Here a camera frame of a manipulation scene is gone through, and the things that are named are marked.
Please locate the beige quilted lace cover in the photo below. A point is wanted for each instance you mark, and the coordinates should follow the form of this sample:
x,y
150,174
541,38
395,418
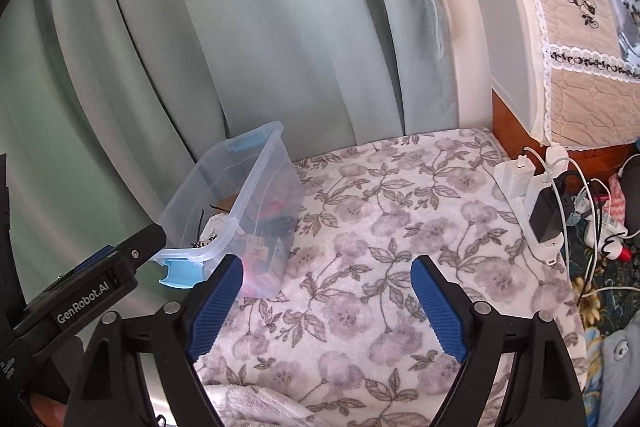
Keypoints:
x,y
591,71

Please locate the black charger adapter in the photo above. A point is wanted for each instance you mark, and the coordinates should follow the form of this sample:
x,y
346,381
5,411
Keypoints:
x,y
546,219

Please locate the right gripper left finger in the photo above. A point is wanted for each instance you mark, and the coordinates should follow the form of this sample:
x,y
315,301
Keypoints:
x,y
110,389

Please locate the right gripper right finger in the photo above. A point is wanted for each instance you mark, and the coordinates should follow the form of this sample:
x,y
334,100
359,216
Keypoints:
x,y
542,388

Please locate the clear plastic storage bin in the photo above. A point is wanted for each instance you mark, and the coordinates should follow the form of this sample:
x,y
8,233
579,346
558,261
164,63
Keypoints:
x,y
242,198

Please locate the white power strip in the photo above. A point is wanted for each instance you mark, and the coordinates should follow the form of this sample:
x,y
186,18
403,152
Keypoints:
x,y
529,187

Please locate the green curtain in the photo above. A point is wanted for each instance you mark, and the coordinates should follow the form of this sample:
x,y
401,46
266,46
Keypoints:
x,y
106,105

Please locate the white charger adapter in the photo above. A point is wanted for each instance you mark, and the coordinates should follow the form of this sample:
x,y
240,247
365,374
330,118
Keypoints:
x,y
516,176

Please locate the person's left hand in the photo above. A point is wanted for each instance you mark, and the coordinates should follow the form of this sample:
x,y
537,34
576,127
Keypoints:
x,y
49,412

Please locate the floral grey table cloth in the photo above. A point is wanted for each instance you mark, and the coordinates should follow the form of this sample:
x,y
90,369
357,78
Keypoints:
x,y
346,342

